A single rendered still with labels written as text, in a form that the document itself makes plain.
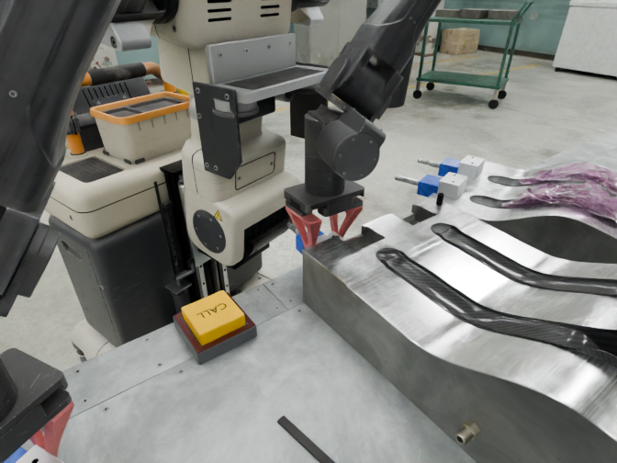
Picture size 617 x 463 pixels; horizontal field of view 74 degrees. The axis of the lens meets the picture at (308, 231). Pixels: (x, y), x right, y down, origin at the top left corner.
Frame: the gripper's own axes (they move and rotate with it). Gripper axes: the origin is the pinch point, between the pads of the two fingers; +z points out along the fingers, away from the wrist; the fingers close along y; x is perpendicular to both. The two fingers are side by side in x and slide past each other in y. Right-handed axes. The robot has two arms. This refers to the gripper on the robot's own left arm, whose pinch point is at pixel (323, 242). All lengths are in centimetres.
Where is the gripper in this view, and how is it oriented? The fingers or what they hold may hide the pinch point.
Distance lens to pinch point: 63.1
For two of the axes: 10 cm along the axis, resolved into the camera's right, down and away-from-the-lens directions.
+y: 8.3, -2.9, 4.8
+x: -5.6, -4.3, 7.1
